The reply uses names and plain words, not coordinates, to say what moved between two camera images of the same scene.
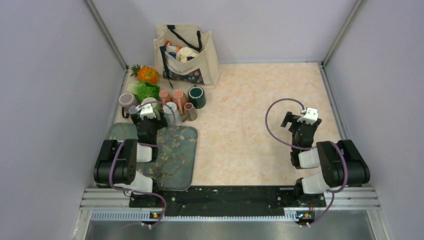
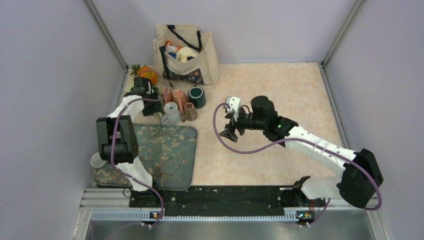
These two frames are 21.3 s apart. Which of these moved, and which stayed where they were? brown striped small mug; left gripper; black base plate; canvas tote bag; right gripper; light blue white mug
Moved: right gripper; left gripper
Stayed: light blue white mug; canvas tote bag; brown striped small mug; black base plate
